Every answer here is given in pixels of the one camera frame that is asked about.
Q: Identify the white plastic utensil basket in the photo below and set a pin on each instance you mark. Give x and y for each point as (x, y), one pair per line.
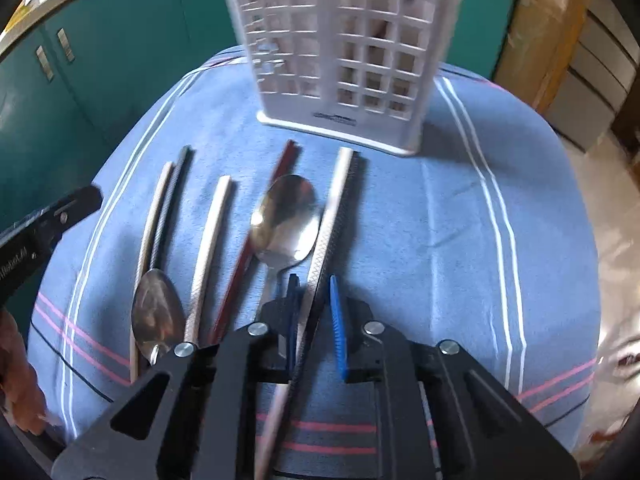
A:
(350, 60)

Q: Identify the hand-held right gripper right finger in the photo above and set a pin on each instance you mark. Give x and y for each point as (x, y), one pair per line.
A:
(338, 332)

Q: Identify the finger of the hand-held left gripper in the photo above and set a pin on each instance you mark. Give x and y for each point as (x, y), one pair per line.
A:
(75, 207)

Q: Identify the person's left hand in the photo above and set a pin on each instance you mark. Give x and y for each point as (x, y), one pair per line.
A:
(20, 390)

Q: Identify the white chopstick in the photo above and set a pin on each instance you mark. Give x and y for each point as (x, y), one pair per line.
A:
(150, 230)
(210, 250)

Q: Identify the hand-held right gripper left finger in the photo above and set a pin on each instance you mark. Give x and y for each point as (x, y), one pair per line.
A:
(293, 310)

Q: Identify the long metal chopstick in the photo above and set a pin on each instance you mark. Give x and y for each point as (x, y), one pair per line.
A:
(327, 225)

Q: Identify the small steel spoon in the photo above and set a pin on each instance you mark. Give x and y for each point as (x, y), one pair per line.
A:
(157, 315)

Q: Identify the wooden framed glass door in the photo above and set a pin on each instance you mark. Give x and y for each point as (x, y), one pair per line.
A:
(540, 35)

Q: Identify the blue striped tablecloth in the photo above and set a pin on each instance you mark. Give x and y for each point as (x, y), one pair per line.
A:
(450, 260)

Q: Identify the large steel spoon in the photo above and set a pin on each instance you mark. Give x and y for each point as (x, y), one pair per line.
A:
(285, 220)

